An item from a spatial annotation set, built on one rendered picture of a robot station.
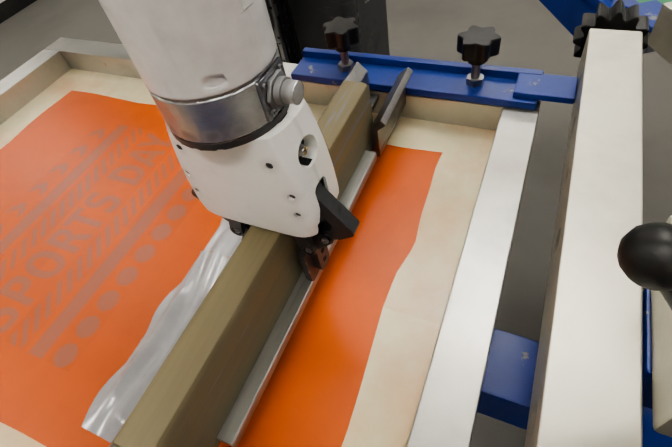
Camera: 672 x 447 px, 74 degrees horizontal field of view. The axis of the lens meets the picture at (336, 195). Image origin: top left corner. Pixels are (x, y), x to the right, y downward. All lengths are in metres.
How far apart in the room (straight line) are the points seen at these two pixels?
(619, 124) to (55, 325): 0.55
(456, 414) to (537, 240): 1.35
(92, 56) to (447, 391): 0.73
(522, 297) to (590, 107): 1.12
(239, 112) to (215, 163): 0.06
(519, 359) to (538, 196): 1.38
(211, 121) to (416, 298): 0.25
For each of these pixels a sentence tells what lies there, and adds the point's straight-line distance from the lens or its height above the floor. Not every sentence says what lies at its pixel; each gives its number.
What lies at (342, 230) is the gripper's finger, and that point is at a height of 1.07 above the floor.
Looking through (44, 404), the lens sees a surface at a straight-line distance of 0.50.
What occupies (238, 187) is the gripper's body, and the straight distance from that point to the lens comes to 0.30.
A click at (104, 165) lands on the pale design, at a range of 0.66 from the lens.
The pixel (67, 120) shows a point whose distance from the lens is 0.79.
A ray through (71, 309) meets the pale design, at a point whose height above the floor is 0.95.
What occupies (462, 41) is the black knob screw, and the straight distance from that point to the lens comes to 0.52.
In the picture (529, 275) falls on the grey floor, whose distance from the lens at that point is 1.58.
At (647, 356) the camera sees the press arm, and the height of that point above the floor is 1.04.
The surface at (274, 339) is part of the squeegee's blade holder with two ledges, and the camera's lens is 0.37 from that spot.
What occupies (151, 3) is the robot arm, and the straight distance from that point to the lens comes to 0.22.
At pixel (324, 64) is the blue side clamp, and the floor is 1.00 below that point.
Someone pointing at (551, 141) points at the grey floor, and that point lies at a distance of 2.01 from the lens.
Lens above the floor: 1.32
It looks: 48 degrees down
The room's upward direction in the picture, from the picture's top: 13 degrees counter-clockwise
